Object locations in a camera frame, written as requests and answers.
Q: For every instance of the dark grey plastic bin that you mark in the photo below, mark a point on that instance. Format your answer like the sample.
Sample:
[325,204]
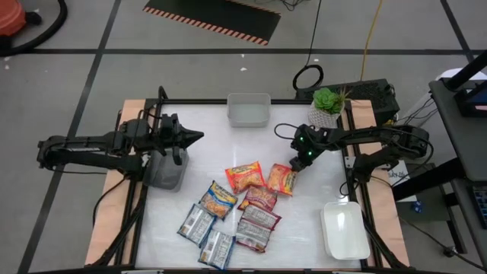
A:
[167,177]

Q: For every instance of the white plastic bin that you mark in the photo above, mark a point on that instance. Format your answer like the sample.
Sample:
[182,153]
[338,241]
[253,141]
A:
[344,232]

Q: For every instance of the small blue object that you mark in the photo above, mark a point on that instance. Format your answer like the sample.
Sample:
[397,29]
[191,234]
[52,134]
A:
[416,206]

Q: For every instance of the blue soy sauce noodle pack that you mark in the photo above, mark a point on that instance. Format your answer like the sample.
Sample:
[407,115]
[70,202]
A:
[196,225]
[217,250]
[218,201]

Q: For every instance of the maroon beef noodle pack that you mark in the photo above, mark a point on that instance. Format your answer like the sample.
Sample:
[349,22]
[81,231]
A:
[262,216]
[252,236]
[260,197]

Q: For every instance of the orange shop vacuum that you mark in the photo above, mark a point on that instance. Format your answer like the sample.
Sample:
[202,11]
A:
[9,17]

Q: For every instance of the black hazard-striped floor mat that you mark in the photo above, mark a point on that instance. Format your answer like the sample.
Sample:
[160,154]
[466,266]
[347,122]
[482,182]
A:
[213,15]

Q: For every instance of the black keyboard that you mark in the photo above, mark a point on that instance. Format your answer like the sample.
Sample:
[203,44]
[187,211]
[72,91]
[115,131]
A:
[481,205]

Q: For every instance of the black aluminium table frame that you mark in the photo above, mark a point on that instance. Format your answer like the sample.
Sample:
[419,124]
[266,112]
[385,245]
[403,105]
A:
[213,101]

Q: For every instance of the black monitor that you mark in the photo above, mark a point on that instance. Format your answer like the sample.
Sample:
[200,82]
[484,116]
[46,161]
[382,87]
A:
[472,100]

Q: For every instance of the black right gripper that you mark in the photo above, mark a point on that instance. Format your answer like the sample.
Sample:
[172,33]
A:
[308,142]

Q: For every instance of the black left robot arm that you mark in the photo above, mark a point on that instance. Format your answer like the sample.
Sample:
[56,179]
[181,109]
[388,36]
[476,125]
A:
[76,148]

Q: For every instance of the silver metal bracket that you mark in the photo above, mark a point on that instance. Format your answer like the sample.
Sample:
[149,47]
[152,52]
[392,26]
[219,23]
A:
[349,162]

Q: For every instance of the potted green succulent plant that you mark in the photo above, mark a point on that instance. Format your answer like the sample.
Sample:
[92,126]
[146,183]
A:
[327,100]

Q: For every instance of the light grey plastic bin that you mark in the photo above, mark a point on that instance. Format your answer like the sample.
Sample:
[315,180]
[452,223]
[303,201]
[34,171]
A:
[232,122]

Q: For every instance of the orange chicken noodle pack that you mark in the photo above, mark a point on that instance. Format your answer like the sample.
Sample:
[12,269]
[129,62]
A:
[244,178]
[281,182]

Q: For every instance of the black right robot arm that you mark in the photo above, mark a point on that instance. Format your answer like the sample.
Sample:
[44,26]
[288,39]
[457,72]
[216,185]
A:
[380,135]

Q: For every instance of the white paper sheet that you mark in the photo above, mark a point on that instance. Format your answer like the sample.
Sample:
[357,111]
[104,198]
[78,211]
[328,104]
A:
[399,177]

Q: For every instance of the black computer case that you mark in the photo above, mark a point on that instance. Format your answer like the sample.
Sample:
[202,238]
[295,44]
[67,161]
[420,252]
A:
[365,93]

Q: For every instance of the grey desk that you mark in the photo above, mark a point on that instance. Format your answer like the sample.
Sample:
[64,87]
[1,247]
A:
[464,144]

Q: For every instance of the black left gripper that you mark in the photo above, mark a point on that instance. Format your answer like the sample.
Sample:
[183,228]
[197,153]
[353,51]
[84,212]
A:
[169,127]

